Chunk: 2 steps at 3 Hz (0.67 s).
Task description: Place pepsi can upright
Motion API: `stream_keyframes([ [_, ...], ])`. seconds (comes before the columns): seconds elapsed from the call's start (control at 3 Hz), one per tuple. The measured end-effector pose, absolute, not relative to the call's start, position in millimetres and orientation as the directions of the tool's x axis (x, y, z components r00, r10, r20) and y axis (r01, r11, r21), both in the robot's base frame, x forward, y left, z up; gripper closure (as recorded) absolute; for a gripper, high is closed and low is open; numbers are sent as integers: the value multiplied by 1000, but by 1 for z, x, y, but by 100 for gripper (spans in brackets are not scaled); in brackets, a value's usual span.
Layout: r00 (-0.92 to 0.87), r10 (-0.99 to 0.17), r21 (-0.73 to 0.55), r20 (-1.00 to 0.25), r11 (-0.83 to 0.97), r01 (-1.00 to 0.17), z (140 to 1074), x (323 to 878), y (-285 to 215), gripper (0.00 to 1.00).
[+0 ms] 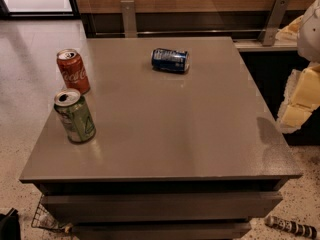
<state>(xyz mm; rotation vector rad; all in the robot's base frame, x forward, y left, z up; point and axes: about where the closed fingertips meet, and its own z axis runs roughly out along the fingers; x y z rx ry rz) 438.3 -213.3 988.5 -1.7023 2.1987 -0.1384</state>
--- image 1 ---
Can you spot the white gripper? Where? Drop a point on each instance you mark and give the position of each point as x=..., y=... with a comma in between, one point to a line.
x=310, y=34

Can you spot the right metal bracket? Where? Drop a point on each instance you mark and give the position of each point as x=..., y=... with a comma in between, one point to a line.
x=268, y=34

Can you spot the grey drawer cabinet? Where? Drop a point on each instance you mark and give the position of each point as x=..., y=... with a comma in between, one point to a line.
x=192, y=156

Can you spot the green soda can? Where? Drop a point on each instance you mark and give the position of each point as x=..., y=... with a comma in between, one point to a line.
x=74, y=113

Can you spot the left metal bracket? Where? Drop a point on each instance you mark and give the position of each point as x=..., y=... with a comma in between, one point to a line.
x=129, y=18

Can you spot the wire basket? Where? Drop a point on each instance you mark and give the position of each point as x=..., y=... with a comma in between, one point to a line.
x=42, y=219

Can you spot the black bag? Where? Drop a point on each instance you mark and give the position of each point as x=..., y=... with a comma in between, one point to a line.
x=10, y=226

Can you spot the metal bracket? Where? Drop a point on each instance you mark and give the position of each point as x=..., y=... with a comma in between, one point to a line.
x=268, y=34
x=129, y=18

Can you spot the black and white patterned stick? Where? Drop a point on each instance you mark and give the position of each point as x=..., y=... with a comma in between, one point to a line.
x=292, y=227

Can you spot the metal rail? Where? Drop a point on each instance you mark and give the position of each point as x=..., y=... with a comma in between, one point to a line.
x=242, y=33

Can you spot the blue pepsi can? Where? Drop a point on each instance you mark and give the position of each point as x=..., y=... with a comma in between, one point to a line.
x=170, y=60

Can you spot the red coca-cola can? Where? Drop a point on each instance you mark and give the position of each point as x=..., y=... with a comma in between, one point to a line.
x=72, y=69

